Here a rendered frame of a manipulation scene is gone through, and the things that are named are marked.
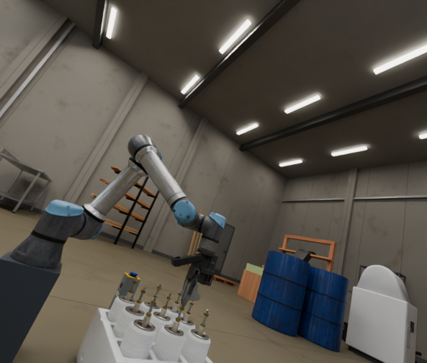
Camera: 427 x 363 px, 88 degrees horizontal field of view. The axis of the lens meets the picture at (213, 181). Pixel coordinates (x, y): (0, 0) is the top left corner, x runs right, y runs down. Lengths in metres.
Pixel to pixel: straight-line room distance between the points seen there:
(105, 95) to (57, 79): 1.39
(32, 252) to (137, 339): 0.46
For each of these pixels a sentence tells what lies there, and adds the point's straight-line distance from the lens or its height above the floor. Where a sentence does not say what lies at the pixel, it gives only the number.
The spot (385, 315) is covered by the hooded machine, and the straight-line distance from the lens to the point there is 4.61.
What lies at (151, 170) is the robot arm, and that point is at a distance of 0.90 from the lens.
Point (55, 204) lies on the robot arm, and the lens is 1.01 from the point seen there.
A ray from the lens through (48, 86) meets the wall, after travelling 9.02.
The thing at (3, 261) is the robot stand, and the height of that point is 0.30.
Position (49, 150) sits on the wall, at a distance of 8.39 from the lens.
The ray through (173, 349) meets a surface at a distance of 0.94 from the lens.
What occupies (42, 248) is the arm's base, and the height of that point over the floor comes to 0.36.
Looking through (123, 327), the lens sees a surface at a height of 0.21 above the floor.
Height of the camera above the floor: 0.52
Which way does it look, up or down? 18 degrees up
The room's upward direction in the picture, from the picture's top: 21 degrees clockwise
